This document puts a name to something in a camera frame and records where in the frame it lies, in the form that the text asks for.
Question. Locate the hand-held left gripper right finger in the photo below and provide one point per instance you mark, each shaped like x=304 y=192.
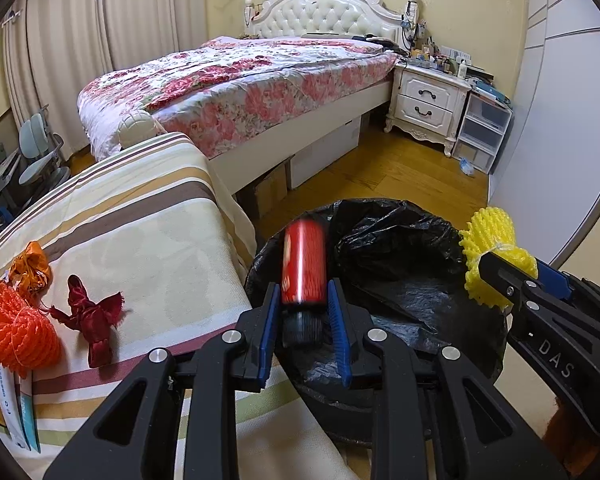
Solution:
x=341 y=335

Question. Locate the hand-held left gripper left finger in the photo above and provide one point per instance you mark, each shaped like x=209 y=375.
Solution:
x=264 y=332

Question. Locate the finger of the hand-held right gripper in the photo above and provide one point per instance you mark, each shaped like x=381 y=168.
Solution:
x=555 y=280
x=505 y=280

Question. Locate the yellow foam fruit net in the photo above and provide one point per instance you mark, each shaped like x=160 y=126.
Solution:
x=490 y=235

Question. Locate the black-lined waste bin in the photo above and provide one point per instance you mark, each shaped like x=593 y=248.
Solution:
x=405 y=305

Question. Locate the red drink can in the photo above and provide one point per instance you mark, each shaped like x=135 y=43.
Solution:
x=304 y=260

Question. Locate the dark red satin cloth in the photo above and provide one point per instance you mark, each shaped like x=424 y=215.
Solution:
x=92 y=320

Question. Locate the orange foam fruit net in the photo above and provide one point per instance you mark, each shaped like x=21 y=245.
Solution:
x=20 y=335

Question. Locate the white packet teal stripe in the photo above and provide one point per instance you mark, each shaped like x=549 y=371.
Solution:
x=27 y=410

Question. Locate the blue white crumpled wrapper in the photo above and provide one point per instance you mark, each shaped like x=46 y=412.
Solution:
x=467 y=167

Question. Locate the brown cardboard box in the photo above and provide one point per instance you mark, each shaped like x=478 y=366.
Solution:
x=272 y=190

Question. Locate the clear plastic drawer unit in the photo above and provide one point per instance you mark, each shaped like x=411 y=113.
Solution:
x=482 y=130

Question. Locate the white wardrobe door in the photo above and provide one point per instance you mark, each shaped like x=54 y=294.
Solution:
x=570 y=110

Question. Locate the white storage box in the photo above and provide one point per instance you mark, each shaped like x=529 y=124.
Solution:
x=325 y=155

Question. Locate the blue folder stack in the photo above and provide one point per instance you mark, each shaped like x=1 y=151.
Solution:
x=490 y=91

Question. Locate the white carved nightstand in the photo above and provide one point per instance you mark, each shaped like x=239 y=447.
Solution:
x=430 y=102

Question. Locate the bed with floral quilt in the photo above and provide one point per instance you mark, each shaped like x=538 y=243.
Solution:
x=290 y=135

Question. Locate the white pump bottle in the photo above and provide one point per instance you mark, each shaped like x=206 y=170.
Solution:
x=462 y=69

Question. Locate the clutter of small items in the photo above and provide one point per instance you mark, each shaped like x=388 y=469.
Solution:
x=430 y=52

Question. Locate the orange shiny ribbon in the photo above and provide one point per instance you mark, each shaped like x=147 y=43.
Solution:
x=30 y=267

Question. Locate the bed with floral cover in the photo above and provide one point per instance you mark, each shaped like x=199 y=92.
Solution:
x=260 y=75

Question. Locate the white packet orange print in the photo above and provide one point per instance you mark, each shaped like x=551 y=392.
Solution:
x=0 y=395

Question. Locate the blue plastic stool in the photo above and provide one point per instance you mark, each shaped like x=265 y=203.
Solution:
x=1 y=220

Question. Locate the grey blue desk chair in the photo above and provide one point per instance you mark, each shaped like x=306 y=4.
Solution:
x=37 y=135

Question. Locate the white desk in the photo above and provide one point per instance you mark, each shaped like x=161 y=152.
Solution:
x=0 y=175

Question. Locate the white tufted headboard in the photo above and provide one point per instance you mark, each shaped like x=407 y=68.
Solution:
x=325 y=12

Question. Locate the beige curtain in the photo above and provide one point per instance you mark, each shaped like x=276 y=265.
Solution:
x=150 y=10
x=60 y=60

